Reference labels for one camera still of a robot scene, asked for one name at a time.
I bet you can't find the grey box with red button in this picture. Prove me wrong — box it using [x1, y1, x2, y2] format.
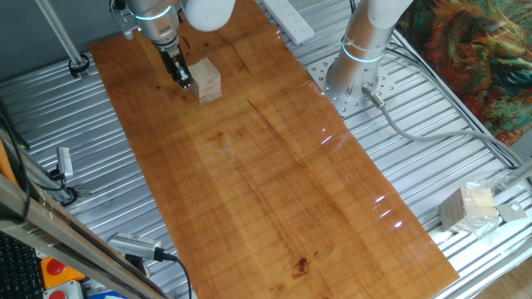
[42, 280, 86, 299]

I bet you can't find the white power strip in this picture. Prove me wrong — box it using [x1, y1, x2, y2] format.
[262, 0, 316, 46]

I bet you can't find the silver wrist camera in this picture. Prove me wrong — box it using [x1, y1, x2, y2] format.
[110, 0, 140, 42]

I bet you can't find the black keyboard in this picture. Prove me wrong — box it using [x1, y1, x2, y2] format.
[0, 232, 45, 299]

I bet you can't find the metal plate with square hole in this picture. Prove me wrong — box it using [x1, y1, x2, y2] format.
[495, 200, 529, 224]

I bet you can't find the blue and white bag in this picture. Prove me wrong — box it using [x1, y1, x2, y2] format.
[86, 289, 128, 299]

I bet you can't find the orange wooden board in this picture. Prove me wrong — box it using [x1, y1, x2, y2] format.
[0, 139, 20, 188]

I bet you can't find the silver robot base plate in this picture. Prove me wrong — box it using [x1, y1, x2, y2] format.
[307, 51, 399, 118]

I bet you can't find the spare wooden block bundle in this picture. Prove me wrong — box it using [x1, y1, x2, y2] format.
[439, 186, 500, 233]

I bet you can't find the wood grain vinyl mat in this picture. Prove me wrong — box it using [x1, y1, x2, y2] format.
[88, 0, 461, 299]

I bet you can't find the beige frame bar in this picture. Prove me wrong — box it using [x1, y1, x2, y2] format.
[0, 174, 171, 299]

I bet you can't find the grey metal pole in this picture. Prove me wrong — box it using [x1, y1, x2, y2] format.
[35, 0, 84, 67]

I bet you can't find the clear plastic bag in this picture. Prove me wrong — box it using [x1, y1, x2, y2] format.
[438, 179, 519, 240]

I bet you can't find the grey aluminium frame post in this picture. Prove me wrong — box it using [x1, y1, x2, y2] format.
[492, 128, 532, 196]

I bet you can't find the grey cable with metal connector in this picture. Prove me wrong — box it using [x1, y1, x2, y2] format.
[361, 82, 525, 167]

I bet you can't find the black camera cable loop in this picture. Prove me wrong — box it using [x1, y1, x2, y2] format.
[47, 168, 91, 208]

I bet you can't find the silver depth camera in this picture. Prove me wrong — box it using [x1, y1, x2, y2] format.
[106, 232, 166, 262]
[57, 146, 75, 180]

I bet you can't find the orange box with red button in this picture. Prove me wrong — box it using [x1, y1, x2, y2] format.
[40, 256, 86, 291]

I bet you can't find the black pole clamp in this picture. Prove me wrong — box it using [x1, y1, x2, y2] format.
[67, 52, 91, 80]

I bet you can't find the dark camera stand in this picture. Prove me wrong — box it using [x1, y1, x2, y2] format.
[124, 252, 151, 278]

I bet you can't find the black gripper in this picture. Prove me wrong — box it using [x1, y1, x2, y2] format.
[159, 47, 194, 91]

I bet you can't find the colourful painting cloth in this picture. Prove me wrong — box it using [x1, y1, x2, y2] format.
[397, 0, 532, 147]

